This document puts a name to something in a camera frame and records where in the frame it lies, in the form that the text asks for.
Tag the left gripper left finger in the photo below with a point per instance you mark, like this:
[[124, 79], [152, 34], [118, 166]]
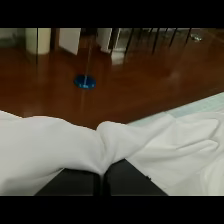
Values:
[[71, 183]]

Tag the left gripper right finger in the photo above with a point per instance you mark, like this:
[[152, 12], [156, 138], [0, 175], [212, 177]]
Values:
[[130, 181]]

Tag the white shirt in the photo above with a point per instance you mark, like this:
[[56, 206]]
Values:
[[50, 146]]

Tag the blue round disc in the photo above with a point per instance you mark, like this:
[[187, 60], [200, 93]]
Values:
[[85, 82]]

